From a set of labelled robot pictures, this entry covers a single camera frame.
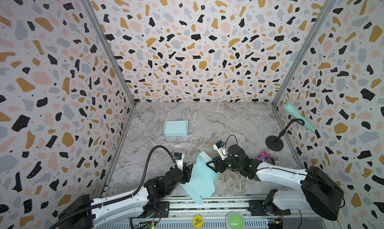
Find mint paper box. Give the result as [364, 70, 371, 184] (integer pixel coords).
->
[164, 121, 188, 137]

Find left black corrugated cable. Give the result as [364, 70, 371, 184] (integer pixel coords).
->
[47, 144, 177, 229]

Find small black white figurine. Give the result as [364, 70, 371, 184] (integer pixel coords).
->
[272, 158, 280, 166]

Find green round button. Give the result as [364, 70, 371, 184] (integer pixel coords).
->
[226, 212, 245, 229]

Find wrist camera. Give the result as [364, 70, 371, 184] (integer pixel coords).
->
[213, 141, 228, 160]
[174, 153, 184, 170]

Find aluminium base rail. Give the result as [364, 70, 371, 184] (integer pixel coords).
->
[85, 194, 338, 229]

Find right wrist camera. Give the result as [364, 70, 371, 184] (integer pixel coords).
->
[213, 141, 228, 160]

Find yellow round sticker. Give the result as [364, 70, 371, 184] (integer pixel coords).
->
[193, 215, 204, 229]

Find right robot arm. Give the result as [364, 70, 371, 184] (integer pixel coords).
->
[206, 145, 345, 221]

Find mint green microphone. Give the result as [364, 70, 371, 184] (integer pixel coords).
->
[283, 103, 316, 133]

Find colourful small card box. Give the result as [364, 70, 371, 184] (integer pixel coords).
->
[257, 150, 272, 162]

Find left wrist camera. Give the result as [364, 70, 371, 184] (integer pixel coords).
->
[174, 153, 184, 170]

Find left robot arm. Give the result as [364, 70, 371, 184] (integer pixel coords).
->
[51, 164, 193, 229]

